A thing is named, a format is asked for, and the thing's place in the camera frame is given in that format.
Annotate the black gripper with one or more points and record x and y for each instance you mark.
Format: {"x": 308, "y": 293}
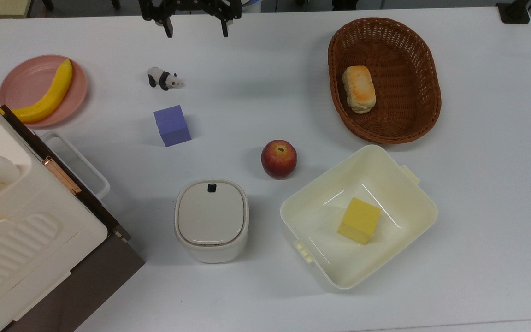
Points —
{"x": 187, "y": 7}

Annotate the cream plastic open bin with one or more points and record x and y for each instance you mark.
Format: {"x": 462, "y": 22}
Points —
{"x": 385, "y": 180}

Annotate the small panda figurine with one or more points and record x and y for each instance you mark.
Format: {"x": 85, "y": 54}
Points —
{"x": 159, "y": 77}

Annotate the purple foam cube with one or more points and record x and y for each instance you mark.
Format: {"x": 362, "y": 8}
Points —
{"x": 172, "y": 125}

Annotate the red apple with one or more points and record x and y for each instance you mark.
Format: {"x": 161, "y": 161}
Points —
{"x": 278, "y": 159}

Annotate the yellow toy banana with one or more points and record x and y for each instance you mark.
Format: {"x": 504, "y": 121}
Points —
{"x": 53, "y": 97}

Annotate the toasted bread loaf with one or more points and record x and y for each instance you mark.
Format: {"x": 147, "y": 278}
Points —
{"x": 360, "y": 90}

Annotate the pink round plate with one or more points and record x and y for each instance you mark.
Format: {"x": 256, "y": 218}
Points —
{"x": 26, "y": 83}

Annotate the small white lidded trash can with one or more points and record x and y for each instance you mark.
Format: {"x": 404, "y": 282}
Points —
{"x": 210, "y": 214}

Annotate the brown wicker basket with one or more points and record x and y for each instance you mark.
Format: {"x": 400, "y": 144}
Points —
{"x": 408, "y": 69}

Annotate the yellow foam cube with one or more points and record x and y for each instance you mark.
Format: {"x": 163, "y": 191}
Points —
{"x": 360, "y": 219}

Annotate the dark brown wooden cabinet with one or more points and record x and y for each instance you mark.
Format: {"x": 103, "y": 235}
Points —
{"x": 95, "y": 286}

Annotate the black stand base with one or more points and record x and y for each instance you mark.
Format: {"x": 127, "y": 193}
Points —
{"x": 514, "y": 11}

